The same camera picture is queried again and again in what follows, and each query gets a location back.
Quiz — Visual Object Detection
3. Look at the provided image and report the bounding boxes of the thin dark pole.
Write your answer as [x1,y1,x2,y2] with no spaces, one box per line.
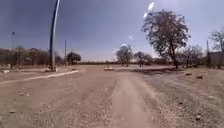
[63,39,68,67]

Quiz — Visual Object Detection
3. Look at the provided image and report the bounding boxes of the gravel dirt road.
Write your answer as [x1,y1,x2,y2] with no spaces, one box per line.
[0,64,224,128]

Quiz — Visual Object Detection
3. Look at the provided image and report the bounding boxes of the thin lamp pole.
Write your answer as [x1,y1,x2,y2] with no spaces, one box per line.
[10,31,16,70]

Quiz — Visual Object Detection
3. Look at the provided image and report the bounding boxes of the small tree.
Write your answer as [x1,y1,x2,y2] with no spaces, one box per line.
[115,44,134,67]
[133,50,153,68]

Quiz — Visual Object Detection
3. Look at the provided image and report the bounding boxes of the thick grey pole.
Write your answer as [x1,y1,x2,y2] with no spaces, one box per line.
[48,0,61,72]

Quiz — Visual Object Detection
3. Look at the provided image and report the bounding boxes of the bare dirt ground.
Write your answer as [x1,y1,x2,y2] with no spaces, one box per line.
[0,65,73,83]

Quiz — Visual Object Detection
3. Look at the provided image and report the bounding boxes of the bushy dark tree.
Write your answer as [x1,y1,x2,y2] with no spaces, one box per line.
[66,51,82,66]

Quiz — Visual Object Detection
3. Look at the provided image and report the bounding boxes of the large leafy tree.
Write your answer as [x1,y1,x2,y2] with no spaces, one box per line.
[141,9,192,70]

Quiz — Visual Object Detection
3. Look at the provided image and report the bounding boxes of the pale concrete kerb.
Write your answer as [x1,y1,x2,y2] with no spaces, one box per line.
[0,69,81,85]

